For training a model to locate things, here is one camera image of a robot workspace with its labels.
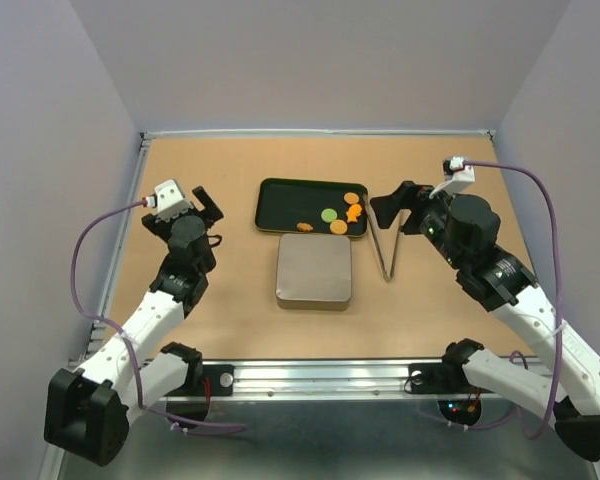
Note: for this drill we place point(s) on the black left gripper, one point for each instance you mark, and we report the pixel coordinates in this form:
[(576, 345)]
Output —
[(209, 213)]

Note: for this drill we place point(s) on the orange dotted cookie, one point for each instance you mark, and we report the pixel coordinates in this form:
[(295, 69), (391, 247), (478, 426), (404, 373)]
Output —
[(338, 227)]

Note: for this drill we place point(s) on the black cookie tray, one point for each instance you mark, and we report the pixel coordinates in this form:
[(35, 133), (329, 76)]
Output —
[(283, 204)]

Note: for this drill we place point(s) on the orange leaf cookie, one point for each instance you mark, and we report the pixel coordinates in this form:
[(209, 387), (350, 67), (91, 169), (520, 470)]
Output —
[(304, 227)]

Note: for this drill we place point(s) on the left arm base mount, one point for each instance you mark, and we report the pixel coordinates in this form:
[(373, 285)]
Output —
[(211, 379)]

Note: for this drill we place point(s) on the green round cookie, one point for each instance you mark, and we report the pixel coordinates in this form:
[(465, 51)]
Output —
[(329, 215)]

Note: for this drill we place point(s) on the square cookie tin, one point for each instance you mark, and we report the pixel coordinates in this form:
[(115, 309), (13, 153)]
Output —
[(313, 304)]

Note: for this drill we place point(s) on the small tan round cookie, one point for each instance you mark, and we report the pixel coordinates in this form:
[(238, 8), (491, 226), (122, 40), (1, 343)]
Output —
[(351, 198)]

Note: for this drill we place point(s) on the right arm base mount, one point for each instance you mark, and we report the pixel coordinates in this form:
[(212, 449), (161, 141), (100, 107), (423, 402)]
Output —
[(436, 379)]

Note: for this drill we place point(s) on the metal tongs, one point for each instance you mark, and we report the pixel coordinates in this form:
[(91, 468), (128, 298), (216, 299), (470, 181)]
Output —
[(387, 264)]

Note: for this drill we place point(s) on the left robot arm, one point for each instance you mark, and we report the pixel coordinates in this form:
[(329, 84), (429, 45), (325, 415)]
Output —
[(90, 409)]

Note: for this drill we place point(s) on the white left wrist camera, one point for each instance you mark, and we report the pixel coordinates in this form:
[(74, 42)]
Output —
[(168, 201)]

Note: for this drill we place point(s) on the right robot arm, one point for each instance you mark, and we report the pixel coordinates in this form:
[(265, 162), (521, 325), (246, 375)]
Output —
[(504, 287)]

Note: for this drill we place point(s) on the tin lid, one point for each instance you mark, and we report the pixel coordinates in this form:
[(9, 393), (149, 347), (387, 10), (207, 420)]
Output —
[(314, 266)]

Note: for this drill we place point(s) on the aluminium front rail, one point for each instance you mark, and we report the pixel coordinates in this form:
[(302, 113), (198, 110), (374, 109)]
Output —
[(325, 377)]

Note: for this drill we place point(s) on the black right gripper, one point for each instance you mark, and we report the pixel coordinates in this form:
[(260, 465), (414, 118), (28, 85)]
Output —
[(408, 195)]

